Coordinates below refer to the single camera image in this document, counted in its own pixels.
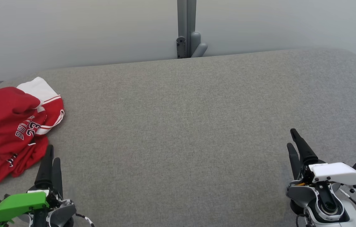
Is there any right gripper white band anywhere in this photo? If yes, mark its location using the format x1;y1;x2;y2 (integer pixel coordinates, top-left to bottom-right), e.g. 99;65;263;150
287;128;356;186

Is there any grey vertical wall post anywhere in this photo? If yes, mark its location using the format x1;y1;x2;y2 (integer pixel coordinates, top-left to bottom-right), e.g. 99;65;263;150
177;0;197;59

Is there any dark grey bracket plate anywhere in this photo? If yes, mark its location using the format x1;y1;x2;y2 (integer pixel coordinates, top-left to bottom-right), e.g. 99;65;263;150
176;36;187;59

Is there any light grey rounded handle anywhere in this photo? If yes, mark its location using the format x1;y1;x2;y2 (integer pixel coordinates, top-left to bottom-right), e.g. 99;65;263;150
190;31;208;58

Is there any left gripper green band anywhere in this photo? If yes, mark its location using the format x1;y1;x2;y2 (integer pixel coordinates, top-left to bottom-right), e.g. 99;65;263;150
0;144;63;227

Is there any red white Bulls jersey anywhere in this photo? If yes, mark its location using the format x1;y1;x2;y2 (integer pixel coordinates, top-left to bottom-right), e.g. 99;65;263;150
0;77;65;152

